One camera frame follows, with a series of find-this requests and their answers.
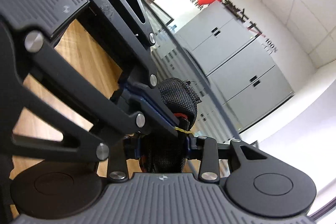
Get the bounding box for black shopping bag red print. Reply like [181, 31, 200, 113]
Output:
[140, 78, 203, 174]

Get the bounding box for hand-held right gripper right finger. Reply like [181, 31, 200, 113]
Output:
[185, 135, 267, 183]

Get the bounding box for yellow rubber band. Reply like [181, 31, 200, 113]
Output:
[175, 127, 194, 136]

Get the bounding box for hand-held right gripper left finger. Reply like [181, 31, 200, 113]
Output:
[108, 135, 143, 182]

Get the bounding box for grey metal cabinet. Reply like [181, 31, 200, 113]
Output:
[175, 0, 259, 75]
[207, 40, 295, 132]

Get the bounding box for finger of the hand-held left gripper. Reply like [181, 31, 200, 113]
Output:
[85, 0, 184, 132]
[12, 30, 177, 162]

